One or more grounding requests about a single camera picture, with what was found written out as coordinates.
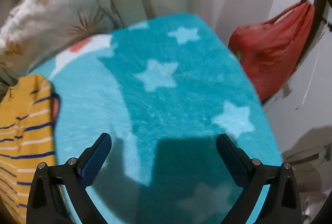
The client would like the mustard striped knit sweater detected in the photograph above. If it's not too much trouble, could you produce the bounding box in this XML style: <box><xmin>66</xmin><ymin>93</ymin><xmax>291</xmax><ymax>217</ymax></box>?
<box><xmin>0</xmin><ymin>75</ymin><xmax>56</xmax><ymax>223</ymax></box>

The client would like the person's left hand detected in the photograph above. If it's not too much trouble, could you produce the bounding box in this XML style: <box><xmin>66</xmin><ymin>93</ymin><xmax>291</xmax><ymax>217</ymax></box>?
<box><xmin>51</xmin><ymin>94</ymin><xmax>60</xmax><ymax>122</ymax></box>

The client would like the red plastic bag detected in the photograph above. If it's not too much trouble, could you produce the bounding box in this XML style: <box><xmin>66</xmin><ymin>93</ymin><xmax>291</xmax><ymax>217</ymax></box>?
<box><xmin>228</xmin><ymin>1</ymin><xmax>315</xmax><ymax>102</ymax></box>

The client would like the white leaf print pillow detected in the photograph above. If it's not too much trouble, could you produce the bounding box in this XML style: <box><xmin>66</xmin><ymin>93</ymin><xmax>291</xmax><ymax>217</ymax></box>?
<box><xmin>1</xmin><ymin>0</ymin><xmax>122</xmax><ymax>75</ymax></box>

